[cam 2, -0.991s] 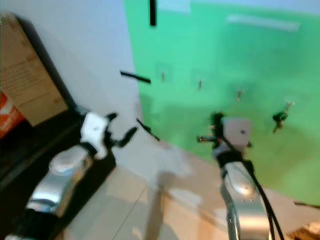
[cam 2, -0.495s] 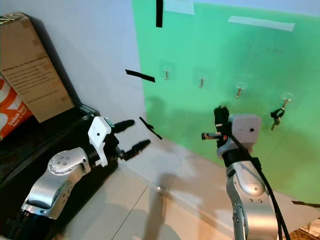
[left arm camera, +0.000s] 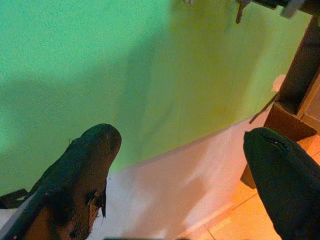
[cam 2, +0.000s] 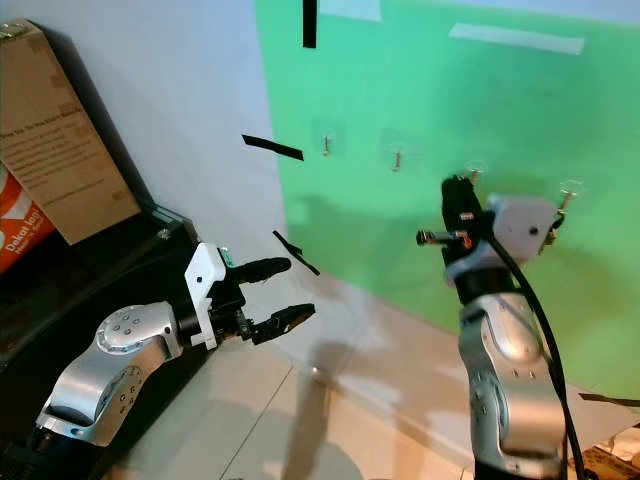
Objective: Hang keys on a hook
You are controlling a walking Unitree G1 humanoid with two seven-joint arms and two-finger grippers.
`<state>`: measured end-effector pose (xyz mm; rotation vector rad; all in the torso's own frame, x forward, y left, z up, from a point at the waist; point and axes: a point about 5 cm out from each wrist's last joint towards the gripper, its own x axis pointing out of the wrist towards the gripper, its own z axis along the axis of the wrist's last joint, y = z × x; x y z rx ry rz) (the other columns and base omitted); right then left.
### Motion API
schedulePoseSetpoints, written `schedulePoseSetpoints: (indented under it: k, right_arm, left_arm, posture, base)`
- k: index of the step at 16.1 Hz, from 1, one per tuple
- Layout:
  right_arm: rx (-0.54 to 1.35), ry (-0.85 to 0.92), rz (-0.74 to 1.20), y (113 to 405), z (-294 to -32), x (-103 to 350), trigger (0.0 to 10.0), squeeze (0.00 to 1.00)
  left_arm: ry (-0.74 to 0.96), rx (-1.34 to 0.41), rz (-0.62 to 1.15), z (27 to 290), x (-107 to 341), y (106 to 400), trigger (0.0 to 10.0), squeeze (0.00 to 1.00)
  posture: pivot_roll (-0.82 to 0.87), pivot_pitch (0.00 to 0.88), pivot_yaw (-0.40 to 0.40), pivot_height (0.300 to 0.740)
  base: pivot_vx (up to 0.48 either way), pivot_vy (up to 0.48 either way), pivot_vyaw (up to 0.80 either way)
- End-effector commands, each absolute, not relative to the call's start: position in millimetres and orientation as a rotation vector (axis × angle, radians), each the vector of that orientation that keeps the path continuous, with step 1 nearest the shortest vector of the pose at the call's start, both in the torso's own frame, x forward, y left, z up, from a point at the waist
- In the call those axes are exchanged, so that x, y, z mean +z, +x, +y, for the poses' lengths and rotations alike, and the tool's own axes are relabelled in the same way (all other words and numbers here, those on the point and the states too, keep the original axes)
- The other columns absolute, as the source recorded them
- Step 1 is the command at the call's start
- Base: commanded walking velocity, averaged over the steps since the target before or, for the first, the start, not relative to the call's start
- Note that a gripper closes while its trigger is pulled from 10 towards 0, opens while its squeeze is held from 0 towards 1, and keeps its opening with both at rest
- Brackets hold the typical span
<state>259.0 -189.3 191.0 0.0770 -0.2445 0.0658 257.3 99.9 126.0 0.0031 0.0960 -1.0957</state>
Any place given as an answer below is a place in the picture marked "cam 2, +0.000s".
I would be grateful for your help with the black glossy table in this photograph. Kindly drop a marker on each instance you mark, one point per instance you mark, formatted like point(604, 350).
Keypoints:
point(100, 275)

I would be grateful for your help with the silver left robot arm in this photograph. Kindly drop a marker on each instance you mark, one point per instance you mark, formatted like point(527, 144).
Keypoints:
point(125, 340)

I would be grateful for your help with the clear adhesive wall hook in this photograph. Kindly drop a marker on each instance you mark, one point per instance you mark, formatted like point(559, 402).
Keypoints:
point(397, 157)
point(326, 145)
point(570, 190)
point(475, 169)

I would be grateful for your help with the green backdrop sheet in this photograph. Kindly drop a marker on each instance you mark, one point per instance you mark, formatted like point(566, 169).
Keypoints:
point(440, 90)

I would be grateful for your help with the brown printed cardboard box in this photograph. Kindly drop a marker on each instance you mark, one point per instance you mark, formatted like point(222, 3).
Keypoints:
point(65, 140)

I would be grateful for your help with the black tape strip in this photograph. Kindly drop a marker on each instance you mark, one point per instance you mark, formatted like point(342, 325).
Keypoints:
point(610, 399)
point(309, 22)
point(295, 252)
point(272, 147)

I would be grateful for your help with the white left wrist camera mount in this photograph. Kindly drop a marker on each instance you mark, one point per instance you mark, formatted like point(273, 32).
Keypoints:
point(202, 272)

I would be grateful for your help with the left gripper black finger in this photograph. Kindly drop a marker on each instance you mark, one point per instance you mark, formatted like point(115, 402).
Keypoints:
point(285, 322)
point(260, 269)

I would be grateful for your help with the orange and white bag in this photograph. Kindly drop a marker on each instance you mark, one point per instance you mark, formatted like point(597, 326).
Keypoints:
point(22, 225)

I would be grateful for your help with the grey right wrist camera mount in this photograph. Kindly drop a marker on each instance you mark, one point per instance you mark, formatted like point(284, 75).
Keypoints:
point(525, 225)

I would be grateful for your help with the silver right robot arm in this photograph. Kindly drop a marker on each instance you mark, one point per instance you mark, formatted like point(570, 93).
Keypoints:
point(510, 350)

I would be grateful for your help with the white tape strip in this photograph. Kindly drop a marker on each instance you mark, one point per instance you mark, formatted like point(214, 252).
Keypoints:
point(515, 38)

